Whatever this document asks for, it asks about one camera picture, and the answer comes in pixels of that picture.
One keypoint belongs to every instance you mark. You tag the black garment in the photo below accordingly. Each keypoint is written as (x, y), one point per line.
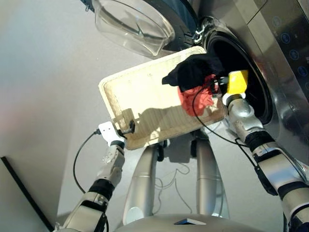
(193, 72)

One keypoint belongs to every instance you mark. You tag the round glass washer door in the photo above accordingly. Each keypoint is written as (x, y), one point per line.
(135, 26)

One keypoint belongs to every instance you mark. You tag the pale woven laundry basket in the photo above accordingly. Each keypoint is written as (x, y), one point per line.
(144, 96)

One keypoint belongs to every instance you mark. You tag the silver robot leg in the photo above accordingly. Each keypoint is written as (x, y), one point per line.
(142, 188)
(207, 183)

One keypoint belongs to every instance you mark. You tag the grey front-load washing machine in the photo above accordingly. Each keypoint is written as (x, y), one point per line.
(285, 101)

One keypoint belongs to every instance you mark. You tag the coral red garment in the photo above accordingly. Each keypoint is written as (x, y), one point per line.
(193, 101)

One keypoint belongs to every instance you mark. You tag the black basket stand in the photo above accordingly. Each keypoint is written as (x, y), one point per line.
(161, 152)

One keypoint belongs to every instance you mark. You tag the grey robot torso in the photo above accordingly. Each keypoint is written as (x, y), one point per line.
(181, 228)

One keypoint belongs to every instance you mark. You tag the metal washer door hinge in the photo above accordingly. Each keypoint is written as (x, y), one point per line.
(200, 31)

